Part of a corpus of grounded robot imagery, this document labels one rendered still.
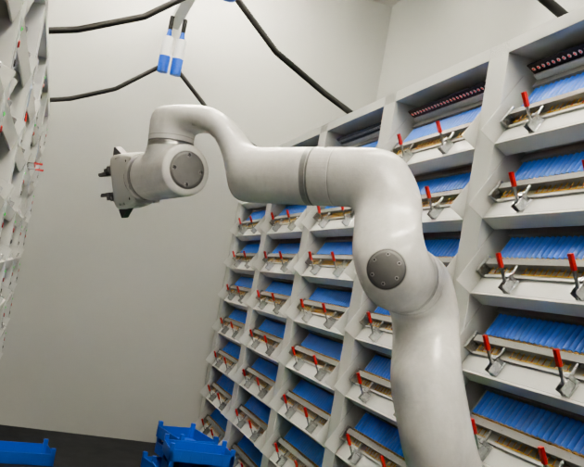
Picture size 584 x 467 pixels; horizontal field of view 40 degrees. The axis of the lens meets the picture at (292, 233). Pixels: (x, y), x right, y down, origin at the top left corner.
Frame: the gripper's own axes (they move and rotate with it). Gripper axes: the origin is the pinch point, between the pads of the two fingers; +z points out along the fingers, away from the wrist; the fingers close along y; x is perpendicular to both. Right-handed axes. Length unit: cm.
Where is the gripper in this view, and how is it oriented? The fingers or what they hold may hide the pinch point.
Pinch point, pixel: (110, 183)
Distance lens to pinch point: 157.2
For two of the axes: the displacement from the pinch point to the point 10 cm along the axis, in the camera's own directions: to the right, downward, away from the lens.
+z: -5.7, 0.2, 8.2
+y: -1.0, -9.9, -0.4
